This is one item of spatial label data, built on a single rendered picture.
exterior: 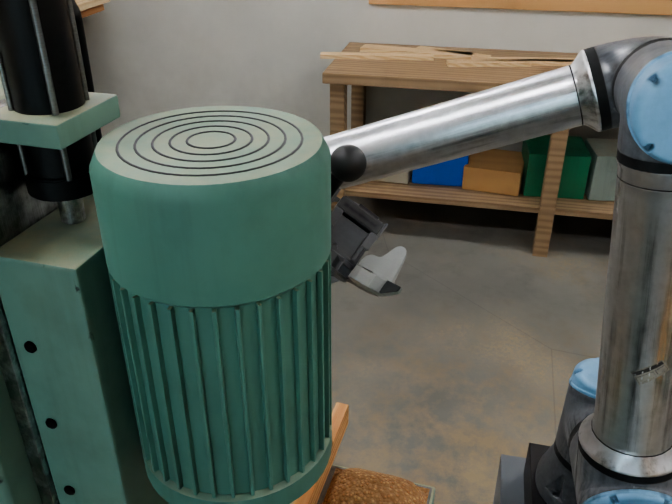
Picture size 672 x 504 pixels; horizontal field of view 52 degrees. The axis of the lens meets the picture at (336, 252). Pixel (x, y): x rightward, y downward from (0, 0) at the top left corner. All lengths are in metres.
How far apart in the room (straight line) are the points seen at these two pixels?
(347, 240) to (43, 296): 0.35
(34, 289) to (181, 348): 0.13
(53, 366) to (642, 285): 0.69
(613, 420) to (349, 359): 1.74
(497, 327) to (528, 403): 0.46
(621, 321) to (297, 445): 0.53
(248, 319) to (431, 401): 2.08
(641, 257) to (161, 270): 0.64
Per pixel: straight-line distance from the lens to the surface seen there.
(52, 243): 0.59
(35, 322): 0.60
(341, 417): 1.09
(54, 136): 0.54
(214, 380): 0.53
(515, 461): 1.61
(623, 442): 1.10
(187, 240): 0.46
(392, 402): 2.53
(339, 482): 1.02
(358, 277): 0.75
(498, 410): 2.56
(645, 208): 0.91
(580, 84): 1.00
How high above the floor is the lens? 1.68
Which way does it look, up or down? 29 degrees down
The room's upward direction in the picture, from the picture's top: straight up
